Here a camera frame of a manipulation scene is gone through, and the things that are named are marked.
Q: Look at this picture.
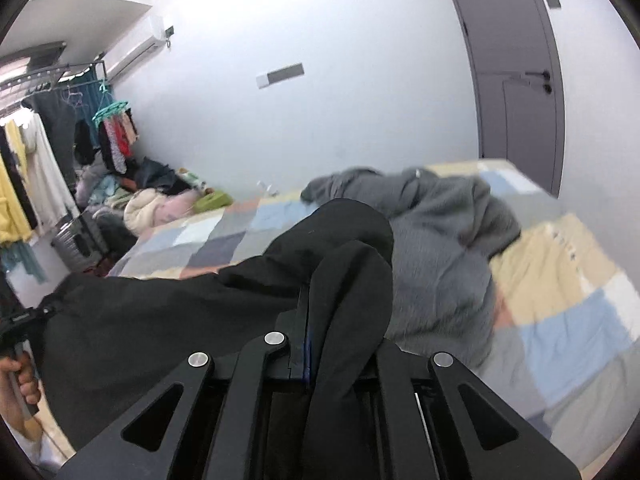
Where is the teal clip hanger with clothes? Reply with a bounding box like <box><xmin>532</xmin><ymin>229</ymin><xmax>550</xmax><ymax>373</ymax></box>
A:
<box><xmin>92</xmin><ymin>101</ymin><xmax>139</xmax><ymax>176</ymax></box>

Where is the person left hand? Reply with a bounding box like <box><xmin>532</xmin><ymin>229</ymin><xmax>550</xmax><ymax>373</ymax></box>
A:
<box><xmin>0</xmin><ymin>353</ymin><xmax>41</xmax><ymax>432</ymax></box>

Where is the wall air conditioner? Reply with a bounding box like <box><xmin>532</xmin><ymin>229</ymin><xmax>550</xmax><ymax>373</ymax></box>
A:
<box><xmin>103</xmin><ymin>14</ymin><xmax>167</xmax><ymax>80</ymax></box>

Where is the yellow hanging garment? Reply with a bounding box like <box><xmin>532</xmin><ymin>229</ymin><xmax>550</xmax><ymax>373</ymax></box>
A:
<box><xmin>1</xmin><ymin>128</ymin><xmax>32</xmax><ymax>244</ymax></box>

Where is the patchwork bed quilt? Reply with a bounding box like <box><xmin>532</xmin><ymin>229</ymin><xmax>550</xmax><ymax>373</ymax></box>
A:
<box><xmin>113</xmin><ymin>159</ymin><xmax>639</xmax><ymax>479</ymax></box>

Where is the cream plush pile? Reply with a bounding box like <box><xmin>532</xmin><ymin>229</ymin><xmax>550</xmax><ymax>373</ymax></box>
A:
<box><xmin>124</xmin><ymin>188</ymin><xmax>201</xmax><ymax>236</ymax></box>

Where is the green box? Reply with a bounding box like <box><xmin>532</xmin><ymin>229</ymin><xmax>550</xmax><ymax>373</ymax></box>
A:
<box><xmin>193</xmin><ymin>191</ymin><xmax>233</xmax><ymax>214</ymax></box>

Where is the grey hard suitcase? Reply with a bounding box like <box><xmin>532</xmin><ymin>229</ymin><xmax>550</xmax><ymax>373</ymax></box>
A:
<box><xmin>51</xmin><ymin>210</ymin><xmax>108</xmax><ymax>273</ymax></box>

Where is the white hanging garment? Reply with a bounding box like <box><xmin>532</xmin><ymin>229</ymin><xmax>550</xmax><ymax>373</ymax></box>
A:
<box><xmin>21</xmin><ymin>110</ymin><xmax>79</xmax><ymax>234</ymax></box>

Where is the grey door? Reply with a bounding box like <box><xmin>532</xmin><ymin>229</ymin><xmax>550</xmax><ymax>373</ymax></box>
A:
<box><xmin>452</xmin><ymin>0</ymin><xmax>565</xmax><ymax>195</ymax></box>

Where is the wall switch panel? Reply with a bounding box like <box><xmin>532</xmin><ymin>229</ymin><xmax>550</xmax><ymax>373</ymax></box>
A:
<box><xmin>256</xmin><ymin>63</ymin><xmax>305</xmax><ymax>89</ymax></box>

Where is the black puffer jacket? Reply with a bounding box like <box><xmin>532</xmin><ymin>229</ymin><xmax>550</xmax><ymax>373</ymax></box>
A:
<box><xmin>32</xmin><ymin>200</ymin><xmax>394</xmax><ymax>479</ymax></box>

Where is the metal clothes rack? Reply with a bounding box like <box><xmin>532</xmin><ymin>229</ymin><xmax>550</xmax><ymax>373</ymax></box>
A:
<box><xmin>0</xmin><ymin>61</ymin><xmax>106</xmax><ymax>110</ymax></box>

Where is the grey fleece jacket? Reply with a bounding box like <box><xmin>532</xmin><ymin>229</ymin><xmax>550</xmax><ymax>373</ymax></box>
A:
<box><xmin>300</xmin><ymin>168</ymin><xmax>521</xmax><ymax>368</ymax></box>

